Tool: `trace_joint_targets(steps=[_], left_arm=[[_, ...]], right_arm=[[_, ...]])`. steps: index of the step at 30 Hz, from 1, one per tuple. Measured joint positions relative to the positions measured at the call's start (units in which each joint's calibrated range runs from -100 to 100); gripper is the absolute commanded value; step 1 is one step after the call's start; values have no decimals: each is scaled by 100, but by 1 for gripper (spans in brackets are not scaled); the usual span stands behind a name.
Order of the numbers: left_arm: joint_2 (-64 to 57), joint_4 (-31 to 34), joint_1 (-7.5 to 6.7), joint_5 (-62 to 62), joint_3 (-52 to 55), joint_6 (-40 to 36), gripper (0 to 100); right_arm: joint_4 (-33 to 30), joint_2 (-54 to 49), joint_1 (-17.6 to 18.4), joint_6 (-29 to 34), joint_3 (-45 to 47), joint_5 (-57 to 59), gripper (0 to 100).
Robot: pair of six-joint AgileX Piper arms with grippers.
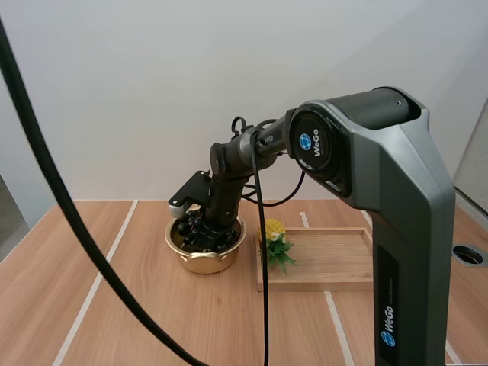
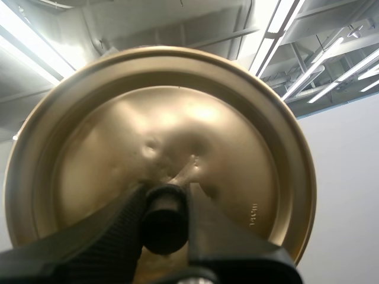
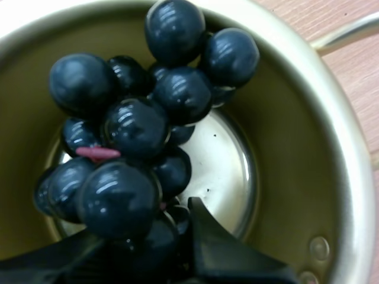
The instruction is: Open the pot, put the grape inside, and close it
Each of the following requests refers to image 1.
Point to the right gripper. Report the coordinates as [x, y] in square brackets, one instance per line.
[225, 206]

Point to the bunch of dark toy grapes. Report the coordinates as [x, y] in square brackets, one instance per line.
[189, 233]

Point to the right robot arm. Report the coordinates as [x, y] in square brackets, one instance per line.
[404, 213]

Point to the yellow toy pineapple green crown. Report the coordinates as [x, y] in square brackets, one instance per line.
[271, 228]

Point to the shallow wooden tray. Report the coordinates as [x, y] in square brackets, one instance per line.
[328, 259]

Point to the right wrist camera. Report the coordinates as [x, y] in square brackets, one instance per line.
[190, 190]

